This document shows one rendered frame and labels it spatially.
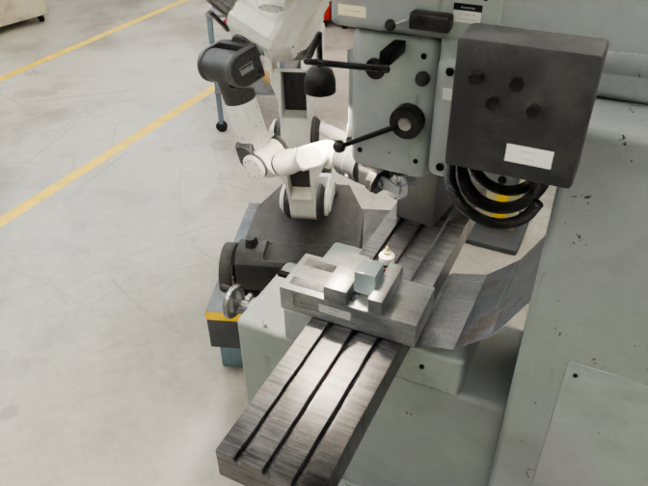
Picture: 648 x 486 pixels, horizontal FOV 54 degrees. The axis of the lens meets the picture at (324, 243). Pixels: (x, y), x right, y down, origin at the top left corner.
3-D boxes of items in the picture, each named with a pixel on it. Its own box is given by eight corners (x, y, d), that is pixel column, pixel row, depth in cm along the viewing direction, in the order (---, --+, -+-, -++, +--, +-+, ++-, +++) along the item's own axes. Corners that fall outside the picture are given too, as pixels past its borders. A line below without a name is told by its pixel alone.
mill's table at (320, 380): (218, 473, 131) (213, 449, 126) (418, 189, 221) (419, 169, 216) (320, 519, 122) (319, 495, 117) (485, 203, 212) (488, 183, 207)
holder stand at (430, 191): (395, 216, 193) (399, 156, 181) (426, 184, 208) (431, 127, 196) (432, 228, 187) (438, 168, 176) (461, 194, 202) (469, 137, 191)
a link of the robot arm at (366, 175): (371, 171, 150) (336, 153, 157) (370, 204, 156) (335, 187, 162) (406, 152, 157) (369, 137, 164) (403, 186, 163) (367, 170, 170)
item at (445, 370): (283, 339, 179) (281, 307, 172) (336, 270, 204) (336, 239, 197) (457, 399, 161) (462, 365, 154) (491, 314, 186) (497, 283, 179)
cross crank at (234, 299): (214, 322, 208) (209, 294, 201) (233, 300, 217) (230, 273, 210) (256, 337, 203) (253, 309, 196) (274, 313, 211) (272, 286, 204)
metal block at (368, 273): (353, 290, 152) (354, 271, 149) (363, 276, 157) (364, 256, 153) (374, 296, 150) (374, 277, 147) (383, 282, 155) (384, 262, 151)
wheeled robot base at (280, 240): (262, 205, 298) (256, 142, 278) (373, 212, 292) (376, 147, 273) (229, 294, 246) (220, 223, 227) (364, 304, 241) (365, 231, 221)
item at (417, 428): (249, 446, 221) (231, 318, 186) (292, 383, 245) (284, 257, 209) (478, 544, 192) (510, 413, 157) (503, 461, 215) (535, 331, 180)
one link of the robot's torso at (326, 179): (287, 194, 270) (286, 166, 262) (335, 196, 268) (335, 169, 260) (279, 221, 254) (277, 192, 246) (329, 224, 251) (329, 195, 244)
